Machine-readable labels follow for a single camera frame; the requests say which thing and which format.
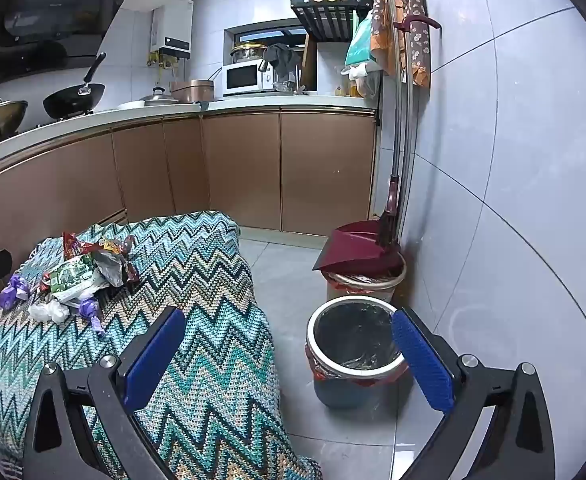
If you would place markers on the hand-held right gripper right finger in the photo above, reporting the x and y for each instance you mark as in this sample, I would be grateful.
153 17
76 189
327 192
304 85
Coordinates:
420 360

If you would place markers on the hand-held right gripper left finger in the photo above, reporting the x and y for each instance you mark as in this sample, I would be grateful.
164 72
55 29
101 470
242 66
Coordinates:
153 355

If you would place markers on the purple candy wrapper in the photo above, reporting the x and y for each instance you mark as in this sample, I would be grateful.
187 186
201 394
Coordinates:
13 292
90 312

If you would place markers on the white tissue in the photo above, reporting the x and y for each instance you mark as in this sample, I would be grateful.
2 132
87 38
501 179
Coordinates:
48 311

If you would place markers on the blue white-rimmed waste bin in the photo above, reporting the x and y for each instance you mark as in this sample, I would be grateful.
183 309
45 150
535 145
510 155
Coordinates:
353 340

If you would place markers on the green snack packet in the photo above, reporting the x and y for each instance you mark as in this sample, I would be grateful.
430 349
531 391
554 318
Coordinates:
73 275

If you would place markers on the glossy dark red wrapper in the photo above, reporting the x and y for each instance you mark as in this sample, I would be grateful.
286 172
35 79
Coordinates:
132 272

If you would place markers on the silver wrapper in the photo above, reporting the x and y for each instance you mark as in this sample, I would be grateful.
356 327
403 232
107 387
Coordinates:
110 265

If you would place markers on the orange candy wrapper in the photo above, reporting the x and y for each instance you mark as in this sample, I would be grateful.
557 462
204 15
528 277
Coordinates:
115 246

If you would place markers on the zigzag knitted blanket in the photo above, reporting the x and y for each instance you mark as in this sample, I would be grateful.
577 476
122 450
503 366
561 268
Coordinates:
213 285

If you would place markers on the beige waste bin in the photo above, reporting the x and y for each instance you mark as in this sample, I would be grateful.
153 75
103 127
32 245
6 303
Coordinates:
363 287

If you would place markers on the dark red dustpan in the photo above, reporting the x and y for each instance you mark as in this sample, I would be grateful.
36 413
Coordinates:
358 245

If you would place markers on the black wok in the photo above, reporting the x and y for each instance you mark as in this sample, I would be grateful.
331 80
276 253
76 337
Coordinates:
73 100

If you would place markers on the brown base cabinets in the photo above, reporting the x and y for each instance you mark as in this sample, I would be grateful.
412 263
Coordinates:
238 170

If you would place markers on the white dish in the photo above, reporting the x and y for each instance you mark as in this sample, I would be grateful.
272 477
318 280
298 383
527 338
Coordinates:
130 105

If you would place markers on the steel pot lid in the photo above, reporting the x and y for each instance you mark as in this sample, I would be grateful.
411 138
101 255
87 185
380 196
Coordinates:
159 97

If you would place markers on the black range hood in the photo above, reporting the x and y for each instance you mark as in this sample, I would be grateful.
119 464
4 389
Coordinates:
48 20

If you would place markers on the copper rice cooker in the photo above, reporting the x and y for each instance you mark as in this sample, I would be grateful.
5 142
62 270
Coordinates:
193 91

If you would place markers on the yellow bottle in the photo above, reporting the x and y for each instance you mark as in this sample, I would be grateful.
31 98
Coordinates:
356 89

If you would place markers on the small pale bottle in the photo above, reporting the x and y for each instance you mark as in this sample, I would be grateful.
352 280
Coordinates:
341 91

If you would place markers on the white plastic bag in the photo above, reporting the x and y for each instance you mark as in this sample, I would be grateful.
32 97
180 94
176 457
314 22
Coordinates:
368 77

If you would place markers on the white microwave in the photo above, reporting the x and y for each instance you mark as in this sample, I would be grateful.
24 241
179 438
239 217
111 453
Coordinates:
243 77

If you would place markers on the steel faucet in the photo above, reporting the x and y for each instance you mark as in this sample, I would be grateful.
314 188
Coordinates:
301 91

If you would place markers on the glass blender jug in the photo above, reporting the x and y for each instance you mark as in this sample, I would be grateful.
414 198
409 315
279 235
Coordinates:
284 82

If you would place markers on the brown floral apron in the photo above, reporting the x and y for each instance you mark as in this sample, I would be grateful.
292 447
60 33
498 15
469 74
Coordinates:
415 55

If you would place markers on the white water heater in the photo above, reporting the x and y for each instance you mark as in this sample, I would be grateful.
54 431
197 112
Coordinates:
173 25

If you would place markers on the wooden cutting board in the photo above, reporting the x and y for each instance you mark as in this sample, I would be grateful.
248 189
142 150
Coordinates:
309 65

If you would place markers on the glass pot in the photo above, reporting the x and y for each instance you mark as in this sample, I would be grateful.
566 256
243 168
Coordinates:
248 52

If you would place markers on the teal plastic bag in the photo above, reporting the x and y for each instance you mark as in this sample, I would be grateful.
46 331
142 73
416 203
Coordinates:
359 45

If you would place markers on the grey cloth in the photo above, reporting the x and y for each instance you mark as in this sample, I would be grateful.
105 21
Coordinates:
283 57

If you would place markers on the orange patterned cloth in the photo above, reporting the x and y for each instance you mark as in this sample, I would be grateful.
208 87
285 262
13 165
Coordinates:
380 35

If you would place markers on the kitchen window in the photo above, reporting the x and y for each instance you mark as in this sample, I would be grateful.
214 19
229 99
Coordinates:
253 30

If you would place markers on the black wall rack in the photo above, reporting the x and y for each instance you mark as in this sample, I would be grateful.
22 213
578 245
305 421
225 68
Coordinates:
323 20

